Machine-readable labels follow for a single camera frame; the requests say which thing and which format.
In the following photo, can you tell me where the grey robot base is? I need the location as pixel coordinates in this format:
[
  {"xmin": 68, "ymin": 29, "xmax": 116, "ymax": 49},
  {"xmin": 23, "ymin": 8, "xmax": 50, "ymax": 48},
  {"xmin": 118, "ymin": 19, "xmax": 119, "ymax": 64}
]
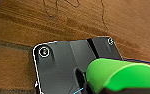
[{"xmin": 32, "ymin": 36, "xmax": 125, "ymax": 94}]

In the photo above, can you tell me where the blue cable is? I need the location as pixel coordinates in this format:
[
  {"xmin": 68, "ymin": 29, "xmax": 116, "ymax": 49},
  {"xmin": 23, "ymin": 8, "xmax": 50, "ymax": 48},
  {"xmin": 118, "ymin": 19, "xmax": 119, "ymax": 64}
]
[{"xmin": 69, "ymin": 59, "xmax": 150, "ymax": 94}]

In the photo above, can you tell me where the thin black floor cable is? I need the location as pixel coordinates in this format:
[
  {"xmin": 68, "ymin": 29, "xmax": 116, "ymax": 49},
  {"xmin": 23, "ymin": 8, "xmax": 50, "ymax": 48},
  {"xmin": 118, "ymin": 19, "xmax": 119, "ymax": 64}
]
[{"xmin": 40, "ymin": 0, "xmax": 110, "ymax": 32}]

